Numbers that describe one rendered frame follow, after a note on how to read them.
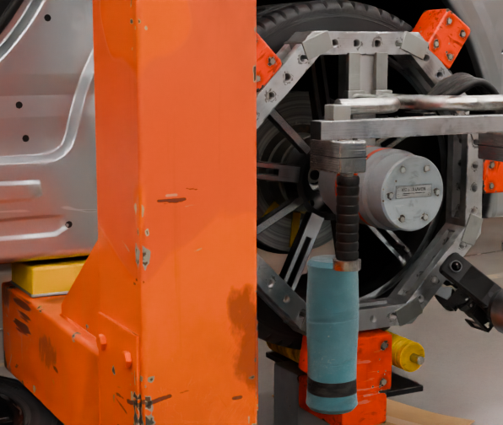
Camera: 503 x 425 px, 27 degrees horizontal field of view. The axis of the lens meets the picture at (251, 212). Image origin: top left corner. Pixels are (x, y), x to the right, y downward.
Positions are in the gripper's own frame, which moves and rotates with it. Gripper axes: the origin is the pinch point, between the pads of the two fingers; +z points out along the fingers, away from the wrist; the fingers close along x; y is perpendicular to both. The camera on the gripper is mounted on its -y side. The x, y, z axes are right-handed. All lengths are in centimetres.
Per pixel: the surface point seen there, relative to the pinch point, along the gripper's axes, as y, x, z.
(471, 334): 141, 51, 150
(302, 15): -57, 15, 1
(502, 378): 122, 31, 101
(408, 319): -4.6, -11.3, -7.2
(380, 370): -3.0, -22.2, -7.9
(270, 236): -26.1, -13.5, 15.5
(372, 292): -8.5, -10.1, 1.7
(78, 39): -82, -16, 7
